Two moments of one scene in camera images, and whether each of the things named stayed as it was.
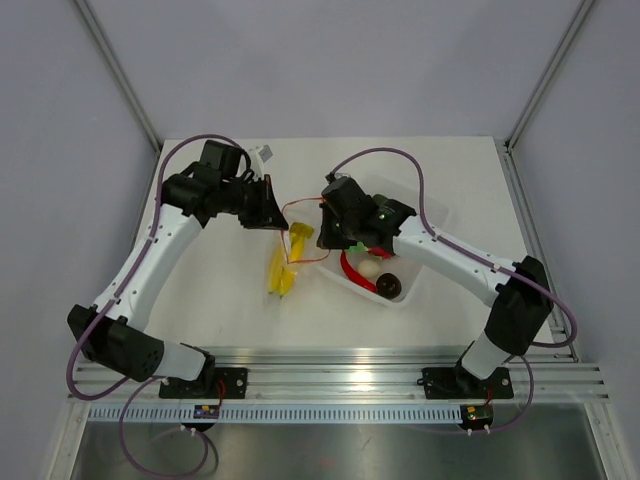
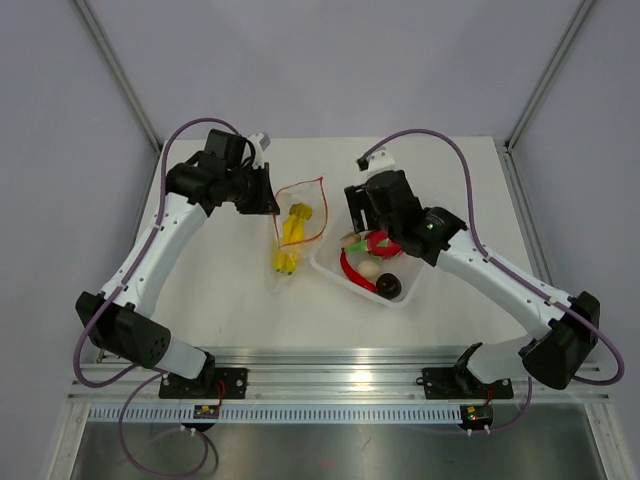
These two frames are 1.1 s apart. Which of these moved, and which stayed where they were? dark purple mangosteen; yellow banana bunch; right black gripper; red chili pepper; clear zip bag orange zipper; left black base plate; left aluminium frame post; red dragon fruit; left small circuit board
Moved: yellow banana bunch; clear zip bag orange zipper; right black gripper
Stayed: dark purple mangosteen; left small circuit board; left black base plate; left aluminium frame post; red dragon fruit; red chili pepper
